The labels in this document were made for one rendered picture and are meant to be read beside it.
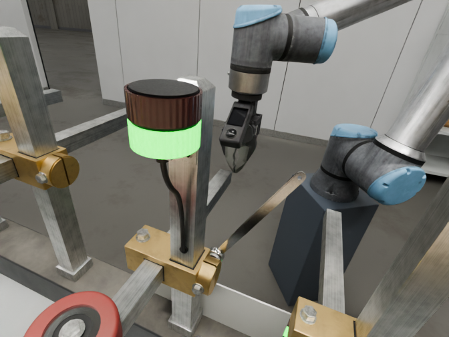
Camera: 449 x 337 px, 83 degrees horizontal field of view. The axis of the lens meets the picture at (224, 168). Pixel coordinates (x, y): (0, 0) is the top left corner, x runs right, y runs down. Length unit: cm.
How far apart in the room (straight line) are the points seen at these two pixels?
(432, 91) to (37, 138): 88
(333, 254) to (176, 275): 27
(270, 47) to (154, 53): 287
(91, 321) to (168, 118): 21
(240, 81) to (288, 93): 244
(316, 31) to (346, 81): 241
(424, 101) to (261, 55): 50
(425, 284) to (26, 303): 68
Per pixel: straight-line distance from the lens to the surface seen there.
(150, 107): 19
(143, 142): 20
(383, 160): 88
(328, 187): 106
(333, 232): 54
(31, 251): 70
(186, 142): 20
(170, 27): 326
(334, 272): 47
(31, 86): 42
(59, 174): 44
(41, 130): 44
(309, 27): 60
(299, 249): 120
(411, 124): 89
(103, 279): 60
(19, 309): 72
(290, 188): 35
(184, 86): 22
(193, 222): 31
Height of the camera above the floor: 116
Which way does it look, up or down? 30 degrees down
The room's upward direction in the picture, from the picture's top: 6 degrees clockwise
